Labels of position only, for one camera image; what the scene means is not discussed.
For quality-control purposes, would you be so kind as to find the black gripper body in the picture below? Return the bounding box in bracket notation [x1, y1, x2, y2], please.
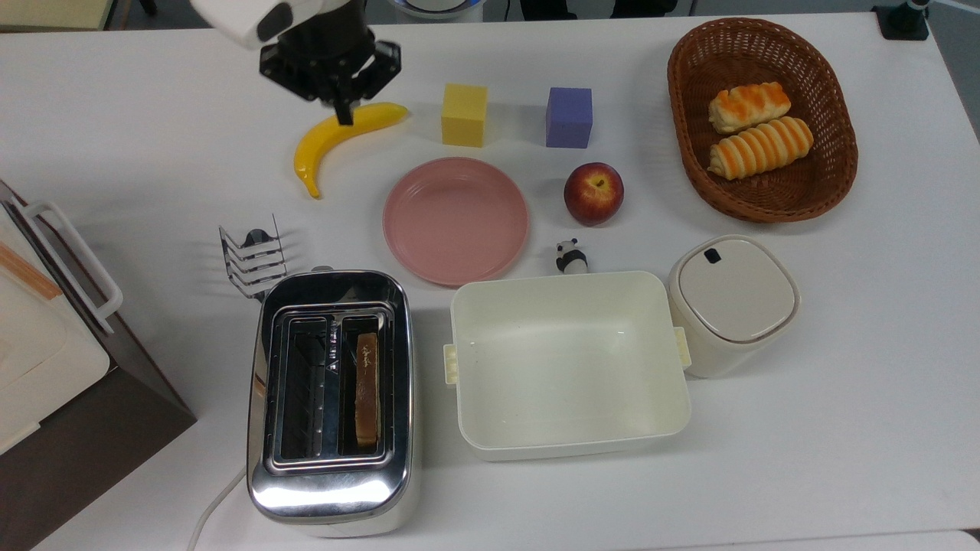
[259, 17, 403, 106]

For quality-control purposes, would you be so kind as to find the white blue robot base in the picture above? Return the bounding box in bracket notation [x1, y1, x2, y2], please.
[392, 0, 485, 21]

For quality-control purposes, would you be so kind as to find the chrome two-slot toaster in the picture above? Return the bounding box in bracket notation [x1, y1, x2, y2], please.
[246, 263, 421, 538]

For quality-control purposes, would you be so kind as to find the yellow banana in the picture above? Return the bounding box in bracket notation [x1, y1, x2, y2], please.
[293, 102, 410, 200]

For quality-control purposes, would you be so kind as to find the yellow foam cube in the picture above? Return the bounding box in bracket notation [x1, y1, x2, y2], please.
[441, 83, 489, 148]

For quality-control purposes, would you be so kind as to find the pink plate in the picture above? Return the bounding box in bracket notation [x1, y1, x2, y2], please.
[382, 157, 531, 288]

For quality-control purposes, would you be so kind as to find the purple foam cube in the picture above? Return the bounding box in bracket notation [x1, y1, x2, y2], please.
[545, 86, 594, 149]

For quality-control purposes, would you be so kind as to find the red apple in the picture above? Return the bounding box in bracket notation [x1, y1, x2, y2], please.
[563, 161, 625, 227]

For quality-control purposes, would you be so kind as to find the small panda figurine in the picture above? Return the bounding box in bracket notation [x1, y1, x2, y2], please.
[555, 239, 590, 276]

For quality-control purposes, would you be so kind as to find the black chair base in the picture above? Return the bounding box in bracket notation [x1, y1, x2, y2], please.
[521, 0, 679, 21]

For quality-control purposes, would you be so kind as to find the toast slice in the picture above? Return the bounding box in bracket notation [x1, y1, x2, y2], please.
[354, 331, 381, 449]

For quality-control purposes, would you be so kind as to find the yellow wooden furniture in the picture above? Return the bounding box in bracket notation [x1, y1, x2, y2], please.
[0, 0, 117, 32]

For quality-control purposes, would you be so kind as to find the cream rectangular plastic tub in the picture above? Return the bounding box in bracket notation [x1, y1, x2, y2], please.
[443, 270, 693, 462]

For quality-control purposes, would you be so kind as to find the short striped bread roll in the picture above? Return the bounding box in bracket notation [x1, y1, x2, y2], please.
[707, 81, 792, 135]

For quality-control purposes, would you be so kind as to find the long striped bread roll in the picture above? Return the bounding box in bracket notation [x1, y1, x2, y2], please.
[707, 116, 815, 181]

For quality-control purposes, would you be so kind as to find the brown cabinet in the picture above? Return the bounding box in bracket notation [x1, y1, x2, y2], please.
[0, 180, 198, 551]

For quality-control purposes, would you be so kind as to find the cream lidded bin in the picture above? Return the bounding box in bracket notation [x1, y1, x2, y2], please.
[667, 234, 802, 380]

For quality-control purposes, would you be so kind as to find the brown wicker basket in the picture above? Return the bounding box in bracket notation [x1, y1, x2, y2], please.
[667, 18, 859, 224]

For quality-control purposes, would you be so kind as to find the metal wire toast rack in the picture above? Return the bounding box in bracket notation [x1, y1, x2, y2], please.
[218, 214, 290, 301]

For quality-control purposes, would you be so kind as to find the white appliance with handle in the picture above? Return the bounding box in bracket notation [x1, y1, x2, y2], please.
[0, 197, 124, 456]

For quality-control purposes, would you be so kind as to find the white toaster power cable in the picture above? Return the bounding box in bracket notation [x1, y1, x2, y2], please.
[186, 467, 249, 551]

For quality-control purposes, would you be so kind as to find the black camera stand base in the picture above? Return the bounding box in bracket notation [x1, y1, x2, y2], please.
[872, 0, 932, 41]

